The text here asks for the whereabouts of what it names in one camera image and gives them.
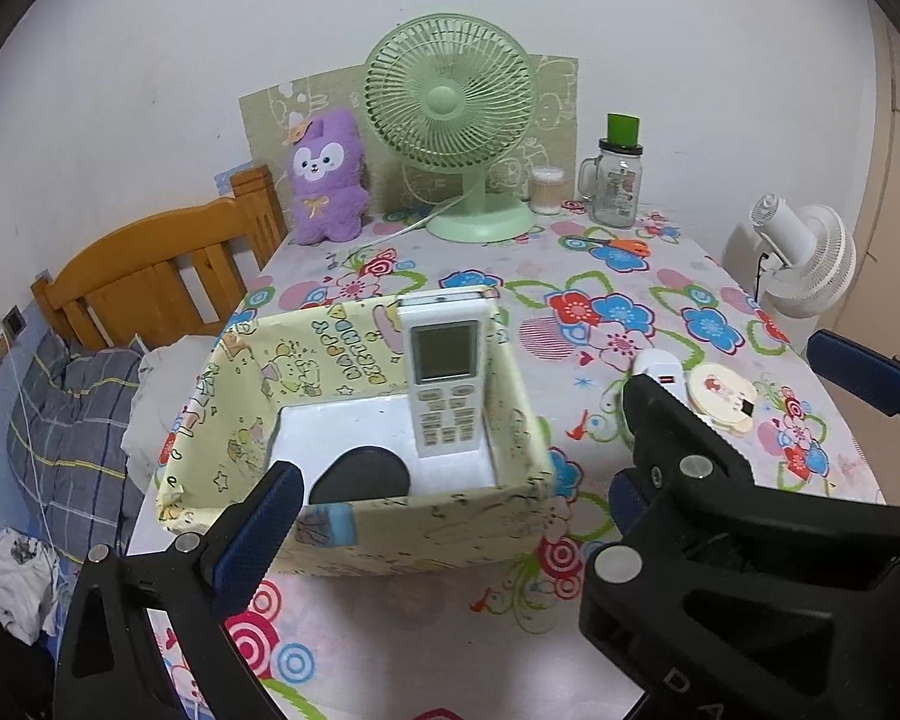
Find white grey garment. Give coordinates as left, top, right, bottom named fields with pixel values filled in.
left=0, top=527, right=62, bottom=644

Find floral tablecloth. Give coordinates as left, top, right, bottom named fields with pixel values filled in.
left=126, top=201, right=892, bottom=720

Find white cloth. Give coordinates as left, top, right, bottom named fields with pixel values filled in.
left=122, top=334, right=232, bottom=497

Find wooden bed headboard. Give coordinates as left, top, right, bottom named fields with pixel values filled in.
left=31, top=165, right=290, bottom=352

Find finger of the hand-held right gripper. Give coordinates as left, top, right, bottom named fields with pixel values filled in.
left=579, top=373, right=900, bottom=640
left=807, top=328, right=900, bottom=466

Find glass mug jar green lid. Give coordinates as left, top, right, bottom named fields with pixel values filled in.
left=577, top=112, right=645, bottom=230

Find yellow printed fabric storage box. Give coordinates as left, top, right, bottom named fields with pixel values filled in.
left=154, top=286, right=557, bottom=580

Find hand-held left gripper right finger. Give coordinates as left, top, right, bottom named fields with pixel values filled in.
left=610, top=474, right=650, bottom=539

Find cream round cartoon compact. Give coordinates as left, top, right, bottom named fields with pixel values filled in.
left=686, top=362, right=760, bottom=437

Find pale blue wall sticker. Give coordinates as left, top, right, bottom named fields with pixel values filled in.
left=212, top=163, right=257, bottom=200

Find purple plush toy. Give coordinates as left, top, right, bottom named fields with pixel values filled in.
left=285, top=108, right=373, bottom=245

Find green desk fan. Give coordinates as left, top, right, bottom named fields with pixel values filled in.
left=363, top=13, right=539, bottom=244

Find beige printed backboard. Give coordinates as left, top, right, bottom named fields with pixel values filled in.
left=238, top=54, right=577, bottom=205

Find orange handled scissors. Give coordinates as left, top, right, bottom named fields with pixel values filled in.
left=570, top=234, right=650, bottom=257

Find cotton swab jar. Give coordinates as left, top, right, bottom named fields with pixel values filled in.
left=529, top=165, right=568, bottom=215

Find small white charger red port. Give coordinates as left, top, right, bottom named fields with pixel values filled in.
left=634, top=349, right=696, bottom=395

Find white fan cable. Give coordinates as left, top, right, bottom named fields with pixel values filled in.
left=373, top=195, right=470, bottom=247

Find white remote control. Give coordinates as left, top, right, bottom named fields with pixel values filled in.
left=396, top=294, right=497, bottom=461

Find white clip fan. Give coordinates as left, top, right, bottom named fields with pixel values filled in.
left=722, top=193, right=858, bottom=320

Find black round disc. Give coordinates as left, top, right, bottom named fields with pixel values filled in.
left=309, top=446, right=413, bottom=505

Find plaid grey pillow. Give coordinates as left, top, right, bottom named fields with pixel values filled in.
left=7, top=345, right=149, bottom=565

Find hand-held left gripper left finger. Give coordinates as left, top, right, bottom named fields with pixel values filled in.
left=51, top=460, right=306, bottom=720

